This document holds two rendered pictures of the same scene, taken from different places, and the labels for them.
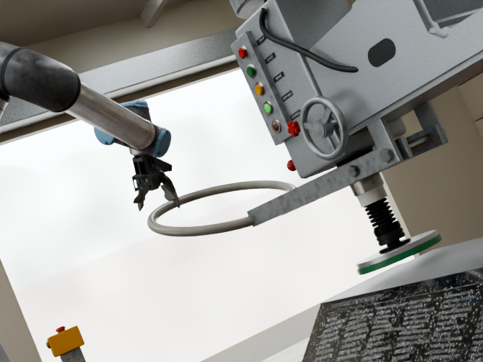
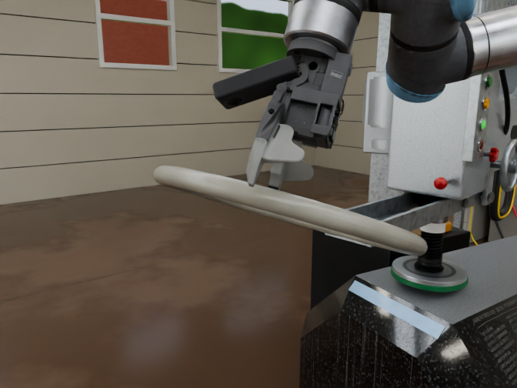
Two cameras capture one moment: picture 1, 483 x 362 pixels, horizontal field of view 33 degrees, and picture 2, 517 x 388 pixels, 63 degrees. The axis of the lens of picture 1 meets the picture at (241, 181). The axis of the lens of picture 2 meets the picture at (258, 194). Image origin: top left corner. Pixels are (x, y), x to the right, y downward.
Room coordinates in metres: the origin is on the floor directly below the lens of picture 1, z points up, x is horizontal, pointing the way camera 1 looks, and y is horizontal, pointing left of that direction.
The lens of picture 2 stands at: (2.72, 0.81, 1.43)
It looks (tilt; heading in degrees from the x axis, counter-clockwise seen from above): 13 degrees down; 259
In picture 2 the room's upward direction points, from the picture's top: straight up
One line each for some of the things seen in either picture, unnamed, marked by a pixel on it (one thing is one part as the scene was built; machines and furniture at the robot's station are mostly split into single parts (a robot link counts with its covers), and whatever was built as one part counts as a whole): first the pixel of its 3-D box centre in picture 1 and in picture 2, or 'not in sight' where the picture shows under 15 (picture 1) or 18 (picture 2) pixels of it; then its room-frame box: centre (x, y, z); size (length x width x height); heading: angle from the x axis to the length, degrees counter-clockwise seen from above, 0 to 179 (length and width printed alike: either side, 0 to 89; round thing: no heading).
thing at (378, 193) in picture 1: (371, 195); (432, 224); (1.98, -0.28, 1.07); 0.07 x 0.07 x 0.04
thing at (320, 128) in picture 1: (334, 124); (498, 164); (1.82, -0.25, 1.24); 0.15 x 0.10 x 0.15; 34
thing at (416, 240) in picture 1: (396, 249); (428, 269); (1.98, -0.28, 0.92); 0.21 x 0.21 x 0.01
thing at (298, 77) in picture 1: (339, 72); (454, 120); (1.92, -0.32, 1.37); 0.36 x 0.22 x 0.45; 34
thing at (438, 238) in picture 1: (397, 251); (428, 270); (1.98, -0.28, 0.92); 0.22 x 0.22 x 0.04
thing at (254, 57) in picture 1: (264, 87); (478, 103); (1.98, -0.15, 1.42); 0.08 x 0.03 x 0.28; 34
